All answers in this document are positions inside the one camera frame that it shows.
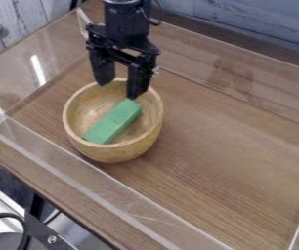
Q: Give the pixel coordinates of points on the clear acrylic corner bracket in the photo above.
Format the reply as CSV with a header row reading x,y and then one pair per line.
x,y
84,21

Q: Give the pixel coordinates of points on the black table leg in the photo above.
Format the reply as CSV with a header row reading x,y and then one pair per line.
x,y
36,206

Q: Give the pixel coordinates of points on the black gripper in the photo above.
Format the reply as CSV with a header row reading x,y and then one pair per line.
x,y
124,32

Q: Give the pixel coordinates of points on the brown wooden bowl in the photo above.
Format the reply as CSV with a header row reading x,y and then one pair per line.
x,y
88,106

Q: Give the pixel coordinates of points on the green rectangular block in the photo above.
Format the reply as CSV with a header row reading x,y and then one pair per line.
x,y
113,123

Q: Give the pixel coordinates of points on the black metal bracket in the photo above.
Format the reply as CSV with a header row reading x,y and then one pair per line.
x,y
43,238

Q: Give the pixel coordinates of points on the clear acrylic tray wall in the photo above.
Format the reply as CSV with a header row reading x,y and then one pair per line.
x,y
216,185

